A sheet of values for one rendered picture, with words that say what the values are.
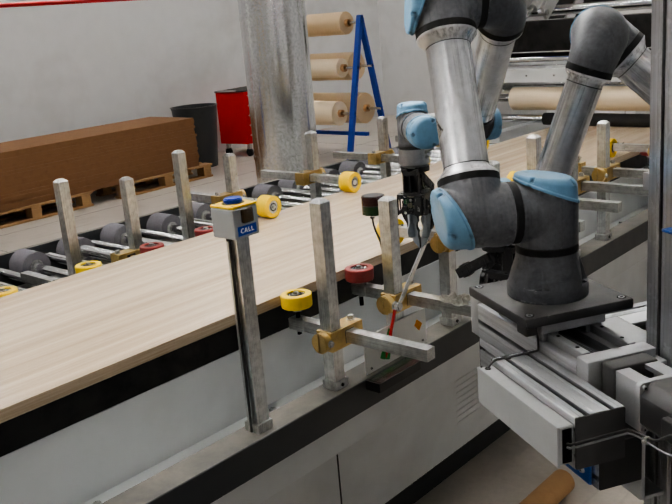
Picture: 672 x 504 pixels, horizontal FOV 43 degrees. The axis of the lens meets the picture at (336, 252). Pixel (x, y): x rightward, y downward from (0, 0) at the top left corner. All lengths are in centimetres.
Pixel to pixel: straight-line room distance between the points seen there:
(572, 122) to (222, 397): 104
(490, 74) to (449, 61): 24
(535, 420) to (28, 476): 102
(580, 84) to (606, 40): 10
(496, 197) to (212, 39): 971
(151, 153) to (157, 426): 703
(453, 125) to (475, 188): 13
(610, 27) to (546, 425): 84
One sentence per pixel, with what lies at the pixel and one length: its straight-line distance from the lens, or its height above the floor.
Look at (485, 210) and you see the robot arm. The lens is 155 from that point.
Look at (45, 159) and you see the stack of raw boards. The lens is 831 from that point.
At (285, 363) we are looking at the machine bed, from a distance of 228.
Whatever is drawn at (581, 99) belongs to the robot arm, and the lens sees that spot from 184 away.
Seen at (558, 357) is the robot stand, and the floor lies 97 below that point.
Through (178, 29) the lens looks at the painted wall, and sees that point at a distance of 1083.
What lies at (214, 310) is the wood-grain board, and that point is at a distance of 215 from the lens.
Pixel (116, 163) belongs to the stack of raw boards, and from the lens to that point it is 872.
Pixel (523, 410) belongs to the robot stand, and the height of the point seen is 94.
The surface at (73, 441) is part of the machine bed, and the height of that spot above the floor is 76.
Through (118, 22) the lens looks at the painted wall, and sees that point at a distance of 1034.
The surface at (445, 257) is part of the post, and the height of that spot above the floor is 90.
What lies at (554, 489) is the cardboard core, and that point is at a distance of 291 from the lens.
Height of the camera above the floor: 158
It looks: 15 degrees down
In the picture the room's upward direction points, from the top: 5 degrees counter-clockwise
